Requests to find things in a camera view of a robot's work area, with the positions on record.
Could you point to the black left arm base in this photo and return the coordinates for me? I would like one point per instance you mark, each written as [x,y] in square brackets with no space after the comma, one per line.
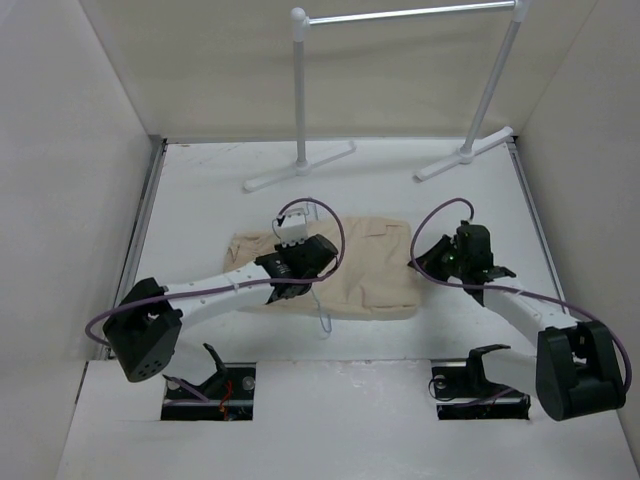
[232,401]

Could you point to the beige trousers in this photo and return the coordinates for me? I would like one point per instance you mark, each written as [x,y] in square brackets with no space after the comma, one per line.
[374,281]

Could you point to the white clothes rack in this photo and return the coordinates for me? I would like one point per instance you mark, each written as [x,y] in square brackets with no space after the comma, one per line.
[382,71]

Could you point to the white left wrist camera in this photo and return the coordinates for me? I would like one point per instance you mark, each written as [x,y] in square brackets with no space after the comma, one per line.
[290,228]

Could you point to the aluminium table edge rail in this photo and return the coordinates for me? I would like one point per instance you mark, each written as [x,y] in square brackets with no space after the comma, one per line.
[142,218]

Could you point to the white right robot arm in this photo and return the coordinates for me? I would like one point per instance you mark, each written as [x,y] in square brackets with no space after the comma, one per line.
[574,370]

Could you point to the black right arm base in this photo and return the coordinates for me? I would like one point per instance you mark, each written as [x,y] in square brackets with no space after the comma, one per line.
[460,394]

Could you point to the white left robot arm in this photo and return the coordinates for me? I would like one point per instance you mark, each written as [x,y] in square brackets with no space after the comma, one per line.
[143,330]

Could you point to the light blue wire hanger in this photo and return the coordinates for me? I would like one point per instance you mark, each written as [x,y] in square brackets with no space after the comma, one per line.
[309,206]

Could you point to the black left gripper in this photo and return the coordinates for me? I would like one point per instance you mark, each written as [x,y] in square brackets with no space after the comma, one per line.
[283,251]

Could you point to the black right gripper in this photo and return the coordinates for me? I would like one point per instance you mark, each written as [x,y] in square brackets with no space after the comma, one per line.
[428,260]

